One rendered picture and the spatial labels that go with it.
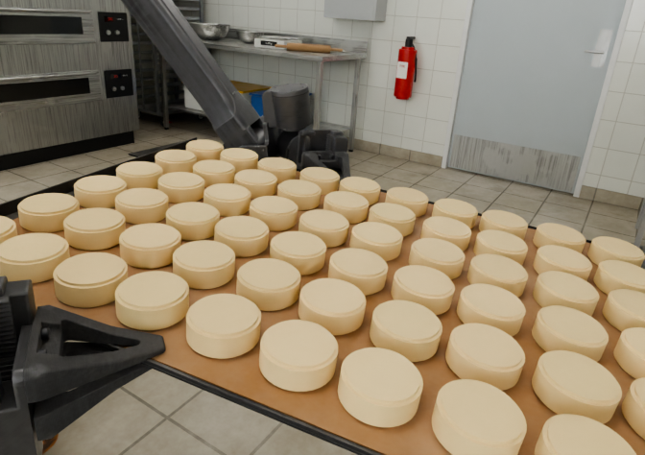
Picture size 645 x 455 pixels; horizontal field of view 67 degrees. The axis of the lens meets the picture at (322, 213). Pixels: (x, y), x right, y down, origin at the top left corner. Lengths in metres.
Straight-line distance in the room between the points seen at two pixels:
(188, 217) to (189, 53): 0.38
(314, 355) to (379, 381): 0.04
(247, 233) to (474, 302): 0.20
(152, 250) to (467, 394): 0.26
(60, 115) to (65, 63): 0.39
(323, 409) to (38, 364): 0.16
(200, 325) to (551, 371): 0.23
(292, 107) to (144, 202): 0.32
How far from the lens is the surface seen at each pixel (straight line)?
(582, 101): 4.13
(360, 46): 4.53
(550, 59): 4.14
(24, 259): 0.42
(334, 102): 4.79
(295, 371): 0.31
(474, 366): 0.35
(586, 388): 0.36
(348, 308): 0.36
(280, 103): 0.75
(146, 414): 1.75
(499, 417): 0.31
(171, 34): 0.81
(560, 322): 0.42
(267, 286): 0.37
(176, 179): 0.57
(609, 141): 4.13
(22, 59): 4.15
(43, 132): 4.27
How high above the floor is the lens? 1.20
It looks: 22 degrees down
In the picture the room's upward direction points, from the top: 4 degrees clockwise
